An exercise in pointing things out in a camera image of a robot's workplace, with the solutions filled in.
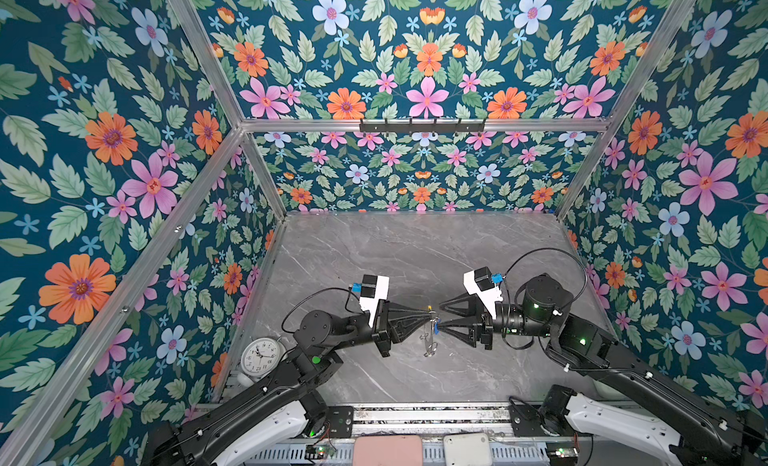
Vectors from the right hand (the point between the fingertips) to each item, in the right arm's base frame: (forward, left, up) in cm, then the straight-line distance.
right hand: (442, 314), depth 57 cm
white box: (-19, -7, -32) cm, 38 cm away
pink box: (-19, +12, -32) cm, 39 cm away
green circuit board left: (-19, +28, -33) cm, 48 cm away
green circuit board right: (-20, -30, -35) cm, 50 cm away
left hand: (-4, +3, +5) cm, 7 cm away
